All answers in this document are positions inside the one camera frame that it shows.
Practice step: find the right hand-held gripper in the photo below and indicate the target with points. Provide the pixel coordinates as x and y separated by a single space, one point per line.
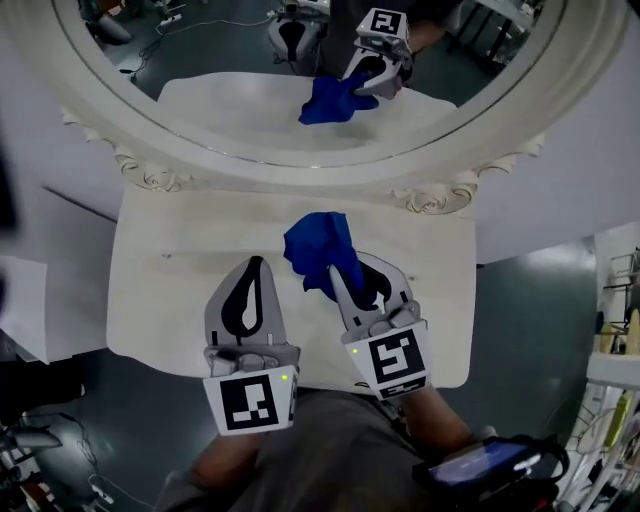
395 357

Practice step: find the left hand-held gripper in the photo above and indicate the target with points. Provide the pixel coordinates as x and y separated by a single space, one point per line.
250 405

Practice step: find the blue cloth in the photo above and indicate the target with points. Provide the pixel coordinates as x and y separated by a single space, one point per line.
315 240

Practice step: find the person's right forearm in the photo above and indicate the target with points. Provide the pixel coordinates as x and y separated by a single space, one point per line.
435 420

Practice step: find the person's left forearm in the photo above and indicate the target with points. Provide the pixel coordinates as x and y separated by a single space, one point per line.
225 465

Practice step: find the white dressing table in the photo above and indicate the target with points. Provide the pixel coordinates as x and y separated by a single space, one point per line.
175 310

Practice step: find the person's grey clothing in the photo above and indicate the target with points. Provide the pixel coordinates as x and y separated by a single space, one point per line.
325 450

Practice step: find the white cabinet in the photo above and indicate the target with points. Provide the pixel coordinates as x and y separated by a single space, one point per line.
30 310

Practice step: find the black bag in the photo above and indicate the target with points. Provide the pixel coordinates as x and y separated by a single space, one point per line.
35 385

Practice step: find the wooden round board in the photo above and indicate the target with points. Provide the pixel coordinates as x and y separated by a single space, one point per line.
607 340

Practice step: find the white display shelf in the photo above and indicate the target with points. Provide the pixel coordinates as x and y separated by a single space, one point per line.
600 370

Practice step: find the wooden oval board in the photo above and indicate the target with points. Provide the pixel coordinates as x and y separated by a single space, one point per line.
635 330

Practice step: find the yellow-green oval board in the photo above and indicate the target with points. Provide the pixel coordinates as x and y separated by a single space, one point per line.
617 420

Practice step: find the oval mirror ornate white frame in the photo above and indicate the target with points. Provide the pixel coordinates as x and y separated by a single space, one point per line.
320 175

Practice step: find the black phone with mount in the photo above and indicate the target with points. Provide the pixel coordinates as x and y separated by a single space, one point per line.
480 465

